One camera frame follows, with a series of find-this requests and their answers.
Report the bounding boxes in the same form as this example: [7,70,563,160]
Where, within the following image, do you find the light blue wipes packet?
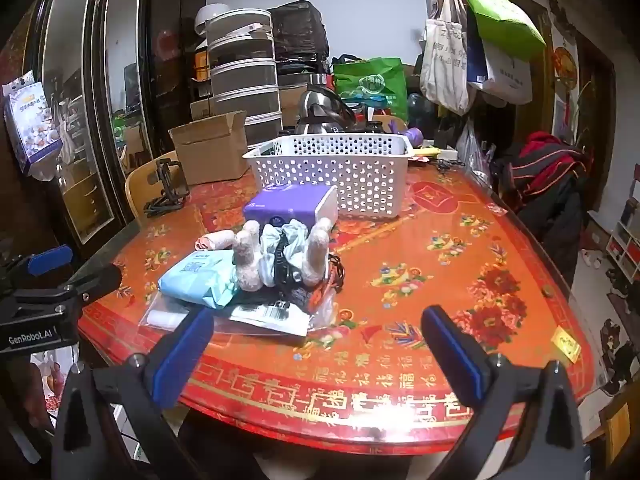
[159,250,241,309]

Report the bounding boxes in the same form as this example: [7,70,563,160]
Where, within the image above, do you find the open cardboard box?
[168,111,251,187]

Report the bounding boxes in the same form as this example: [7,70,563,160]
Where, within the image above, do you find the beige canvas tote bag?
[419,0,471,116]

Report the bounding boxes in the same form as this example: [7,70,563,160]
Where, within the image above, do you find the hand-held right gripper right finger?
[421,305,587,480]

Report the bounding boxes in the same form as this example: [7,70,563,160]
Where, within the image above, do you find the pink fuzzy sock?
[231,221,266,292]
[302,213,335,286]

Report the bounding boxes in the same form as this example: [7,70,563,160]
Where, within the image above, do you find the hanging snack bag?
[4,72,65,177]

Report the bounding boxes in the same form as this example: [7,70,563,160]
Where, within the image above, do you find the white shelf unit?
[605,220,640,281]

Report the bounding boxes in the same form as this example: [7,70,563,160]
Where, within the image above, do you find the dark mirrored wardrobe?
[30,0,211,246]

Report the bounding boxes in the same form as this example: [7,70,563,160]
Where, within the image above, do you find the bright green hanging bag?
[456,0,547,61]

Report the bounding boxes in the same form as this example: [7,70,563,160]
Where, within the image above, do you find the white and blue hanging bag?
[465,35,533,106]

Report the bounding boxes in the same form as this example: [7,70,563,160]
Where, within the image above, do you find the red wall decoration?
[552,47,578,91]

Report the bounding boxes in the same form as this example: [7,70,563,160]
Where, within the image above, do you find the clear bag with printed paper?
[142,290,336,346]

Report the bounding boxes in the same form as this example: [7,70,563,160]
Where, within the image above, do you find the pink towel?
[195,230,241,252]

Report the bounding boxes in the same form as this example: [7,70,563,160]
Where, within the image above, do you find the black cable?
[327,255,348,293]

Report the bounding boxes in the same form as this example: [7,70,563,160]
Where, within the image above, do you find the steel kettle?
[295,85,358,136]

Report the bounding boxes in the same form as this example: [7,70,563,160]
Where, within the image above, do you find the small cardboard box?
[279,85,321,131]

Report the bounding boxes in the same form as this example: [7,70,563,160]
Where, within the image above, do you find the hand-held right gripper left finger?
[50,306,216,480]

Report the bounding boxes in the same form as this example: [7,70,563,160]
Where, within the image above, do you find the green shopping bag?
[332,56,410,121]

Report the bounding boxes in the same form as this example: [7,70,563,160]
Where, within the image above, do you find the red and black striped clothing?
[502,131,593,211]

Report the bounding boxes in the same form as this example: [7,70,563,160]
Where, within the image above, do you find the black phone stand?
[145,159,190,217]

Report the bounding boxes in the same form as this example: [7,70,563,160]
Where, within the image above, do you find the grey stacked storage containers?
[206,8,282,146]

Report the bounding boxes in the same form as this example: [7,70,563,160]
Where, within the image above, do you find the red floral tablecloth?
[77,160,598,456]

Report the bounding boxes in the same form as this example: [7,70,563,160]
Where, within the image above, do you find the white perforated plastic basket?
[242,134,415,219]

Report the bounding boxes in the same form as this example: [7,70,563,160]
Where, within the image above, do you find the light blue cloth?
[257,222,313,286]

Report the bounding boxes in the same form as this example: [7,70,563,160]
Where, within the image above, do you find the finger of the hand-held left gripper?
[15,263,124,311]
[10,244,75,281]

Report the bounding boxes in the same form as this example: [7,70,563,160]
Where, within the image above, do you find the purple and white tissue box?
[242,184,339,231]

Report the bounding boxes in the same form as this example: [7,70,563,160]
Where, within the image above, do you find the wooden chair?
[124,151,188,221]

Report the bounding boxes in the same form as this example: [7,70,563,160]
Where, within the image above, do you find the white bowl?
[194,4,231,36]

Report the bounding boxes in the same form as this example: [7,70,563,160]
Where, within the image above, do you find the yellow sticky note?
[551,327,582,363]

